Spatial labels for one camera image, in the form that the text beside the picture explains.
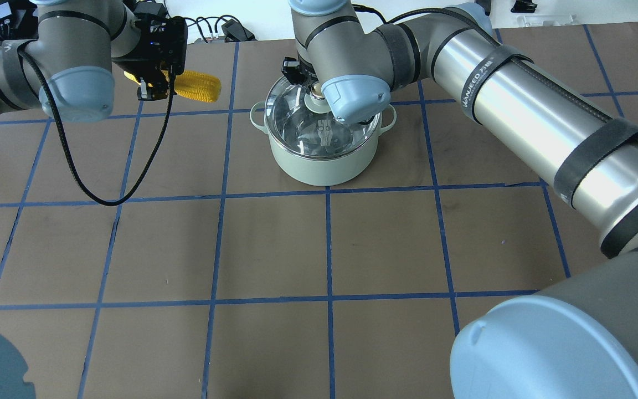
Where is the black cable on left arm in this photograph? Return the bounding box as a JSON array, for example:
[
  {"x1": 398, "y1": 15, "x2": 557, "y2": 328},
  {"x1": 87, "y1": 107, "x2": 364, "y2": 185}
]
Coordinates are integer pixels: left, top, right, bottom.
[{"x1": 17, "y1": 42, "x2": 177, "y2": 207}]

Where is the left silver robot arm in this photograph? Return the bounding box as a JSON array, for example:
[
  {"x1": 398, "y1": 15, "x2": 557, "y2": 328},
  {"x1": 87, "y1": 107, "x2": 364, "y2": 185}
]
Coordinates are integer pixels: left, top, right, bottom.
[{"x1": 0, "y1": 1, "x2": 181, "y2": 398}]

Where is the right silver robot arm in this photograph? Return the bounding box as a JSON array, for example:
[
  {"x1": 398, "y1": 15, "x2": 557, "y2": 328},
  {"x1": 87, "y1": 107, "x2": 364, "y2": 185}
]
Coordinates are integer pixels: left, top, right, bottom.
[{"x1": 289, "y1": 1, "x2": 638, "y2": 398}]

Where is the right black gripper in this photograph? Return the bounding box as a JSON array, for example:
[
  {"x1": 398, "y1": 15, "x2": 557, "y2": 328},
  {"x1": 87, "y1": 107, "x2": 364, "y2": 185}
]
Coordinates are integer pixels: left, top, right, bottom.
[{"x1": 281, "y1": 57, "x2": 317, "y2": 88}]

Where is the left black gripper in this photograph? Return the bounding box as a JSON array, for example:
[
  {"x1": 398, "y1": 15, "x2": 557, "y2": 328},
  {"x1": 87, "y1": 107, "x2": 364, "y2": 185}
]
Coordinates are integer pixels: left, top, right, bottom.
[{"x1": 126, "y1": 2, "x2": 188, "y2": 101}]

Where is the pale green cooking pot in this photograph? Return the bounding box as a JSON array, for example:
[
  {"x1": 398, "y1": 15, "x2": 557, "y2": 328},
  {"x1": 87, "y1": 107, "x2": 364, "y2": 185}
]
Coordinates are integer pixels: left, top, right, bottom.
[{"x1": 250, "y1": 76, "x2": 397, "y2": 186}]

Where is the glass pot lid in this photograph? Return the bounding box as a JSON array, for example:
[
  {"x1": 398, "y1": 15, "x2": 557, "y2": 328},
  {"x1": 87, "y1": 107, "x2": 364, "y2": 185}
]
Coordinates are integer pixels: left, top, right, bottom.
[{"x1": 264, "y1": 77, "x2": 382, "y2": 161}]

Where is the yellow corn cob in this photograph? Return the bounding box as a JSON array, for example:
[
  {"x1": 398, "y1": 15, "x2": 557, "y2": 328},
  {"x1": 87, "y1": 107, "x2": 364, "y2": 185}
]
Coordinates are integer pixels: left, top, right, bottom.
[{"x1": 124, "y1": 70, "x2": 222, "y2": 102}]

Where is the black power brick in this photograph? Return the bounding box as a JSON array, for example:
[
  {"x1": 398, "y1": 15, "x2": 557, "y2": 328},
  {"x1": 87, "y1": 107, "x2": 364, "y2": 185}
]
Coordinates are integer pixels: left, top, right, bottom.
[{"x1": 221, "y1": 19, "x2": 257, "y2": 43}]

